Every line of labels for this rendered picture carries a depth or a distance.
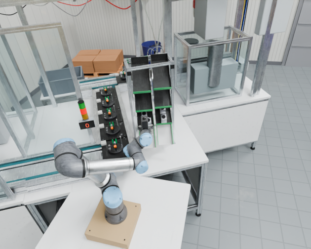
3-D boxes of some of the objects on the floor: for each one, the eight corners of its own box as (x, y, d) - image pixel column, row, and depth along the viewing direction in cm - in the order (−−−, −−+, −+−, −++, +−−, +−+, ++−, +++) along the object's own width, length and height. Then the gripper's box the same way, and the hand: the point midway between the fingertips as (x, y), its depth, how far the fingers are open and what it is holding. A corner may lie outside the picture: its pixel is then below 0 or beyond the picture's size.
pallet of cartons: (128, 64, 586) (126, 49, 562) (117, 79, 523) (114, 62, 499) (85, 63, 607) (82, 48, 583) (70, 77, 544) (65, 61, 520)
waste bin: (165, 63, 580) (165, 38, 544) (161, 71, 546) (160, 45, 510) (146, 62, 591) (144, 38, 555) (140, 69, 557) (138, 45, 521)
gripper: (135, 143, 155) (136, 135, 176) (158, 141, 155) (156, 133, 176) (134, 130, 154) (135, 123, 174) (156, 128, 154) (155, 121, 174)
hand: (145, 125), depth 173 cm, fingers open, 8 cm apart
